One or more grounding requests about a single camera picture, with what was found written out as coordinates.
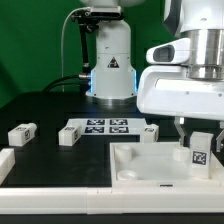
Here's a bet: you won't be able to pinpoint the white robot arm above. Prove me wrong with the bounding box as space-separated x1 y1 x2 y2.
80 0 224 121

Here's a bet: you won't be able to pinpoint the white U-shaped fence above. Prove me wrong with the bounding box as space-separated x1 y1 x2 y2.
0 148 224 214

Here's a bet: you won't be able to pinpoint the white marker sheet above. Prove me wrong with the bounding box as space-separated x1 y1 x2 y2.
67 118 146 135

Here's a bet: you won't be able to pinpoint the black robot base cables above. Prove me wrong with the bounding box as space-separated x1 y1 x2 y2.
41 74 92 93

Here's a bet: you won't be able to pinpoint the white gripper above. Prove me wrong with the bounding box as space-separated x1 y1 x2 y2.
137 38 224 152

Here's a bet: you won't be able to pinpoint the white camera cable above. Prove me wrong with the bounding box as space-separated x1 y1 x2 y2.
60 7 88 93

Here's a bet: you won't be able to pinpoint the white square tabletop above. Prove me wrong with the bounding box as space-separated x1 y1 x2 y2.
110 142 224 188

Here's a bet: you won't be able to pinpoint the black camera on mount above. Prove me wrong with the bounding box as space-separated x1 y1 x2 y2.
71 6 124 74

